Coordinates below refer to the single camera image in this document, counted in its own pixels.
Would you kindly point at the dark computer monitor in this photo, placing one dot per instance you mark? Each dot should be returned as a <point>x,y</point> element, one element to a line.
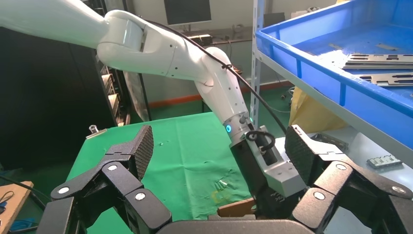
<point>187,11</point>

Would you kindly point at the black desktop electronics box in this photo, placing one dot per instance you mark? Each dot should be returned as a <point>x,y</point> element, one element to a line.
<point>203,38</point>

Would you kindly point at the folded grey metal bracket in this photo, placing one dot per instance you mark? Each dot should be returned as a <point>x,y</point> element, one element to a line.
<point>335,142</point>

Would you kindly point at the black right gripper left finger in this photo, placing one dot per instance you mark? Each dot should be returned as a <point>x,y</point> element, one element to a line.
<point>142,151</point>

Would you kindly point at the silver metal IO shield plate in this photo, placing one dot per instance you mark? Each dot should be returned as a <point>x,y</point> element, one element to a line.
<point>371,67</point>
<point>371,61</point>
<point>387,83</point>

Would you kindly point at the dark wall desk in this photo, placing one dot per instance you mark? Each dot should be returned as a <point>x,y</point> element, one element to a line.
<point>226,36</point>

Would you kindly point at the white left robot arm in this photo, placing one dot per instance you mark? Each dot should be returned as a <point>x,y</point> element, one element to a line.
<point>145,48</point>

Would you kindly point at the yellow woven bag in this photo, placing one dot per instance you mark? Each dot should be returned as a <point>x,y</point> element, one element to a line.
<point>309,113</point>

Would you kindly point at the blue plastic tray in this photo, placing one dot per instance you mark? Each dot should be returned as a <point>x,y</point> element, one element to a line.
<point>371,106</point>

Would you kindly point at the black server rack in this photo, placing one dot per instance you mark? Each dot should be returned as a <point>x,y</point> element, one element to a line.
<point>106,97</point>

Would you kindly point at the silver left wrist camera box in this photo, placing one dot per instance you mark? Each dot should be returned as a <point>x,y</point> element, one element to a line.
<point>284,176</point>

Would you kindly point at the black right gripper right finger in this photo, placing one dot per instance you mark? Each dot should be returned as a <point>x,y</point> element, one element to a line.
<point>300,151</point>

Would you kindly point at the white metal shelf board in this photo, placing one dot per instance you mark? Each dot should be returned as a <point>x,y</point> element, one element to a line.
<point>355,120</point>

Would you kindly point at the small wooden side table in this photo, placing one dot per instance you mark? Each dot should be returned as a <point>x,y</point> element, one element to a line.
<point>13,206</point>

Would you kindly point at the small slotted metal connector shield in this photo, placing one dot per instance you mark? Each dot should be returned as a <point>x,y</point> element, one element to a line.
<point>384,161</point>

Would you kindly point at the white slotted steel shelf post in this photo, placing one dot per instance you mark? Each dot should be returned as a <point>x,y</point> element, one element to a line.
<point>256,48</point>

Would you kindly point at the silver binder clip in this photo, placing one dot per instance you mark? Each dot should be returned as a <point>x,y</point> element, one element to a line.
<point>95,133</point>

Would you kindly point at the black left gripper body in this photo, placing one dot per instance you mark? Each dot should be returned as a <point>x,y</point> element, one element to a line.
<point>248,168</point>

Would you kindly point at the green table cloth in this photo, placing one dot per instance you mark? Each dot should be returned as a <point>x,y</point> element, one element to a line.
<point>180,151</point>

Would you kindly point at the shallow brown cardboard box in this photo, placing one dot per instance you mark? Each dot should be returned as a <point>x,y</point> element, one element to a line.
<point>235,208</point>

